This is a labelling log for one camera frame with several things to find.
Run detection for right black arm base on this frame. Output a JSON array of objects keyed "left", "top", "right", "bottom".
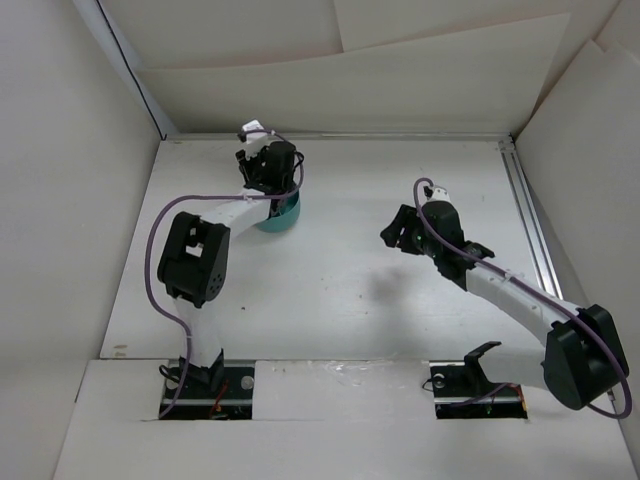
[{"left": 421, "top": 341, "right": 528, "bottom": 420}]

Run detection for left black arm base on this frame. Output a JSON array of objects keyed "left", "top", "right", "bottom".
[{"left": 159, "top": 354, "right": 256, "bottom": 421}]

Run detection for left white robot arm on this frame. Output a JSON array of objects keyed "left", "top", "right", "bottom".
[{"left": 157, "top": 140, "right": 303, "bottom": 397}]

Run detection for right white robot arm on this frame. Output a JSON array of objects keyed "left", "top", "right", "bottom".
[{"left": 380, "top": 200, "right": 632, "bottom": 417}]

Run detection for teal round organizer container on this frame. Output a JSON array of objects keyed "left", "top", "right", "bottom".
[{"left": 256, "top": 193, "right": 301, "bottom": 233}]

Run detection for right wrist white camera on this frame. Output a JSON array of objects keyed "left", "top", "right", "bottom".
[{"left": 423, "top": 184, "right": 451, "bottom": 203}]

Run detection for wrist white camera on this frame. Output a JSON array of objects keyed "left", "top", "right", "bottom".
[
  {"left": 237, "top": 119, "right": 270, "bottom": 158},
  {"left": 423, "top": 184, "right": 451, "bottom": 203}
]

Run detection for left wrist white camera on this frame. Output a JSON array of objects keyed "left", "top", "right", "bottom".
[{"left": 237, "top": 119, "right": 270, "bottom": 158}]

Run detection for aluminium rail right side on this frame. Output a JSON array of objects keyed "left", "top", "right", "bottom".
[{"left": 498, "top": 137, "right": 564, "bottom": 299}]

